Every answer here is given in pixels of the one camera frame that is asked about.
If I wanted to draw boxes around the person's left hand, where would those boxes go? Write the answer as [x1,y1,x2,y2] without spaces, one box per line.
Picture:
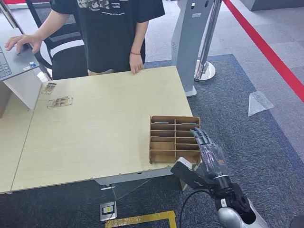
[129,53,144,76]

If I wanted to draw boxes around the person's right hand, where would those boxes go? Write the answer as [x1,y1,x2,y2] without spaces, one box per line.
[5,33,43,55]

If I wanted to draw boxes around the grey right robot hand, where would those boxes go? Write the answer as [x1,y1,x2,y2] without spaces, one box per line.
[189,127,230,182]

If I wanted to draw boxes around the person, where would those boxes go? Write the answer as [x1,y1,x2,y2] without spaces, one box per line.
[5,0,166,76]

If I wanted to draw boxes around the wooden card organiser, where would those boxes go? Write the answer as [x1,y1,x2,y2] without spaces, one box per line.
[149,115,201,165]

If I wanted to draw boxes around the grey laptop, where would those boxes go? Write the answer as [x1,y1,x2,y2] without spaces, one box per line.
[0,0,40,82]

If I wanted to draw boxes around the white laptop stand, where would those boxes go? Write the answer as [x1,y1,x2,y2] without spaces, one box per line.
[0,70,44,119]

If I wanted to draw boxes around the dark blue carpet mat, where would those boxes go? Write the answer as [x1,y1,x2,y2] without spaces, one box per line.
[0,54,304,228]

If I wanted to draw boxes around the black office chair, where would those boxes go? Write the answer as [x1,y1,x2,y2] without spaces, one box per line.
[25,0,89,81]

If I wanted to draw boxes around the grey kiosk stand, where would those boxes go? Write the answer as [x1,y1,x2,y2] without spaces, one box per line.
[170,0,223,98]

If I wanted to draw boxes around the light wood desk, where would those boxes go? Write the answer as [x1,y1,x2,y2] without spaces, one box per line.
[11,66,193,193]
[0,91,36,195]

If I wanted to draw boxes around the clear plastic sheet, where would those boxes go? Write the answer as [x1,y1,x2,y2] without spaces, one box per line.
[247,90,275,117]

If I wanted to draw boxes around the metal floor socket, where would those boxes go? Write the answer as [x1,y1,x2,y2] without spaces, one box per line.
[100,201,118,222]

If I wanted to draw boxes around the grey platform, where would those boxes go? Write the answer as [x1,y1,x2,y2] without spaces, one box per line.
[240,0,304,12]

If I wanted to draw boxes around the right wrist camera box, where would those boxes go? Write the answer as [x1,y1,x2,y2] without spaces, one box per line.
[170,156,212,191]

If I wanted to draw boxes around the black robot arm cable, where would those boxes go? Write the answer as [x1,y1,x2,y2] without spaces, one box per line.
[179,189,214,228]

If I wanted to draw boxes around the chrome stanchion post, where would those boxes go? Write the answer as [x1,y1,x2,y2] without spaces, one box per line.
[194,0,223,83]

